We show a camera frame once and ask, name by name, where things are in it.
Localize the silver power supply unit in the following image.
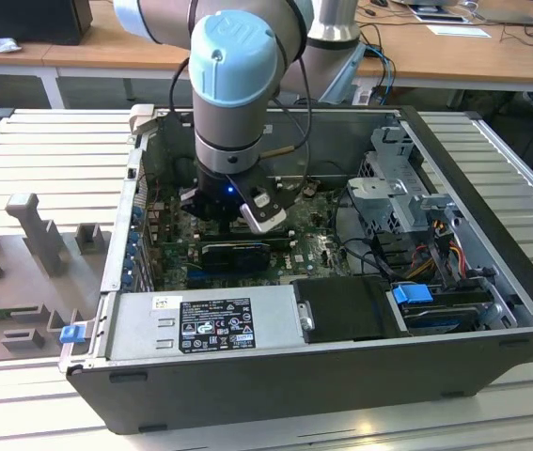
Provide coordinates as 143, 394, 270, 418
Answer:
103, 284, 305, 363

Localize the white paper sheet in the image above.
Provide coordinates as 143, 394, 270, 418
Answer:
425, 23, 492, 39

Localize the yellow red wire bundle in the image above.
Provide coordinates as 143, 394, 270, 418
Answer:
406, 237, 467, 281

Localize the hard disk in blue carrier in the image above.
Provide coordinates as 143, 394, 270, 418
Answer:
391, 283, 481, 335

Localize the pale blue teach pendant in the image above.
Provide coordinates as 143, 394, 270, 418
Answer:
320, 44, 366, 103

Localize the wooden desk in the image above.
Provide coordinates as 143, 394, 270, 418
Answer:
0, 0, 533, 95

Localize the black graphics card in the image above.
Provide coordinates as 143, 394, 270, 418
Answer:
198, 241, 272, 272

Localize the grey case corner latch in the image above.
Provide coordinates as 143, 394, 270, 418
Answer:
129, 103, 157, 140

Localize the black open PC case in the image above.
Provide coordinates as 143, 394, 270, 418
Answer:
57, 103, 533, 436

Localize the silver metal drive cage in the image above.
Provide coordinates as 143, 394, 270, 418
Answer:
345, 125, 464, 236

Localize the black computer tower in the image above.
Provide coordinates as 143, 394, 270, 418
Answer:
0, 0, 94, 47

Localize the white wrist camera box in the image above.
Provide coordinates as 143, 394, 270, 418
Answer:
239, 187, 289, 235

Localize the black plastic shroud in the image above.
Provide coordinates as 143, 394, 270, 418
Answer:
290, 275, 411, 343

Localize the blue case latch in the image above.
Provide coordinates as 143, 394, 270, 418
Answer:
60, 325, 84, 346

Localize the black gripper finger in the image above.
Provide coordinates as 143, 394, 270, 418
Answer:
179, 186, 206, 220

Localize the green motherboard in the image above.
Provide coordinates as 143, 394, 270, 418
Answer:
146, 180, 356, 290

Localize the grey parts rack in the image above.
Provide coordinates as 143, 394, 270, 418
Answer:
0, 192, 112, 365

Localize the green RAM stick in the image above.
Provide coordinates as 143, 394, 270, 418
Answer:
199, 233, 295, 251

